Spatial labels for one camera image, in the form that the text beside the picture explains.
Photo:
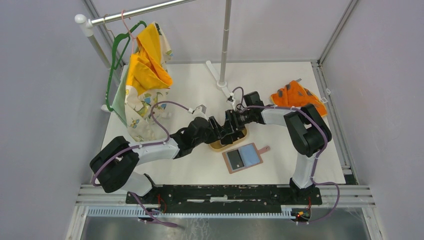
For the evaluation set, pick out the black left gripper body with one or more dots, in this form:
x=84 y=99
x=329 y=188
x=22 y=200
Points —
x=208 y=137

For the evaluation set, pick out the white left rack foot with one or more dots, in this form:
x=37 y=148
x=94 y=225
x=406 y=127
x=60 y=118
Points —
x=106 y=108

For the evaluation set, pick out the grey VIP card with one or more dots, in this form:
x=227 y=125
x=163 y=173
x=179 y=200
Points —
x=235 y=159

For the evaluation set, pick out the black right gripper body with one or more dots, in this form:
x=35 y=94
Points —
x=240 y=119

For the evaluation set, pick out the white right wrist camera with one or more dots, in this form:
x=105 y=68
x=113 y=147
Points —
x=231 y=98

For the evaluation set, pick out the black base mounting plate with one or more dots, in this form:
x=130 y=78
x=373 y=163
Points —
x=229 y=199

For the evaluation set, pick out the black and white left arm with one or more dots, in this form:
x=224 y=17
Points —
x=113 y=167

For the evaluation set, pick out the white rack base foot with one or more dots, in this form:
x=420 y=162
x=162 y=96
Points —
x=220 y=85

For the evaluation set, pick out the yellow patterned garment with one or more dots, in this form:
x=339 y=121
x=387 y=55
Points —
x=145 y=84

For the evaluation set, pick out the green clothes hanger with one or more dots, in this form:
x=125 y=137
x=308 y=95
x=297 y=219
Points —
x=115 y=61

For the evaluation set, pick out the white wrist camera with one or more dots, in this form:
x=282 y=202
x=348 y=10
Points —
x=231 y=98
x=200 y=112

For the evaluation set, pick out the tan oval card tray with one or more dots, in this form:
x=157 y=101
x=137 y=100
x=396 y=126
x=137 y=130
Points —
x=218 y=147

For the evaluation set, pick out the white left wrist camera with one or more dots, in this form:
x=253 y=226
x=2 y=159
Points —
x=200 y=112

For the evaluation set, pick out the orange cloth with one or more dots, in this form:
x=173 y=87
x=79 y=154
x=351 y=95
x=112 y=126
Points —
x=294 y=94

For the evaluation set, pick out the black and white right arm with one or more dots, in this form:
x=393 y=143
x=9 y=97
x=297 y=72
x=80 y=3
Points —
x=308 y=132

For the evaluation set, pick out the aluminium frame rail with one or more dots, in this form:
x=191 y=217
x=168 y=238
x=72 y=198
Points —
x=122 y=204

